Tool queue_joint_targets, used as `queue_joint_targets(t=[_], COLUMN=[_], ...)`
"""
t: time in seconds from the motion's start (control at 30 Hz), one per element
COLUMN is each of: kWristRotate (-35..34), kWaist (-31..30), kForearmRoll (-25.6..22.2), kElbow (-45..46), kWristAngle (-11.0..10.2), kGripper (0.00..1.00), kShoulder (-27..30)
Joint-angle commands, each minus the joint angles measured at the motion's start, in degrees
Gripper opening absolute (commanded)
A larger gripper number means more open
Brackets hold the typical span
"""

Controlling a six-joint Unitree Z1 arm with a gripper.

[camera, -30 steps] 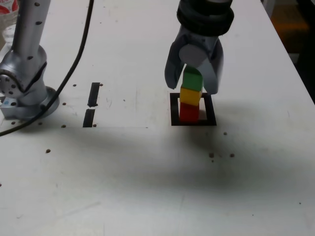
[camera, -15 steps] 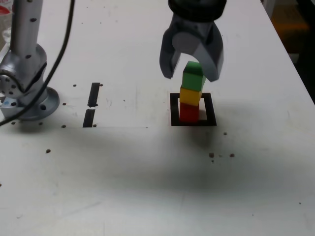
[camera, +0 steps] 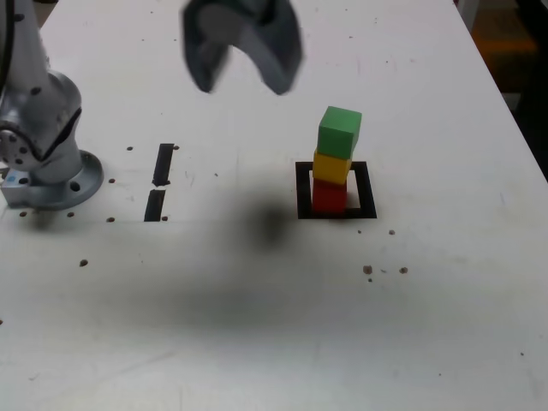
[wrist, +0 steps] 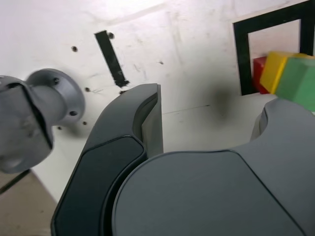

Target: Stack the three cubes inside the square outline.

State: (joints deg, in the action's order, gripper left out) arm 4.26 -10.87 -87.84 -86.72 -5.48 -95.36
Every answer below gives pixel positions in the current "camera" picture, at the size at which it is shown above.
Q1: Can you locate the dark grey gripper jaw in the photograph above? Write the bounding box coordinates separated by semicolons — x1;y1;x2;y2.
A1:
182;0;235;94

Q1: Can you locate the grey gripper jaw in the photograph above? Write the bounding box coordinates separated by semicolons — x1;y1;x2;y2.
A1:
197;0;306;96

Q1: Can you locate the green cube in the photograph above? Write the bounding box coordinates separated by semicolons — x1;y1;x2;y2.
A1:
317;105;364;158

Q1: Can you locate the yellow cube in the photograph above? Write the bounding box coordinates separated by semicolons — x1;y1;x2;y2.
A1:
312;148;353;186

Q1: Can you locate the red cube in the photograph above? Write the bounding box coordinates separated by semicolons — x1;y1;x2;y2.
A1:
312;178;348;214

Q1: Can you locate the black tape square outline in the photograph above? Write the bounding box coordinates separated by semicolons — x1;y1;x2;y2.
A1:
295;161;378;220

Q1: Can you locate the black tape strip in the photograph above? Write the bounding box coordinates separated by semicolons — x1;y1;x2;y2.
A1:
143;143;180;223

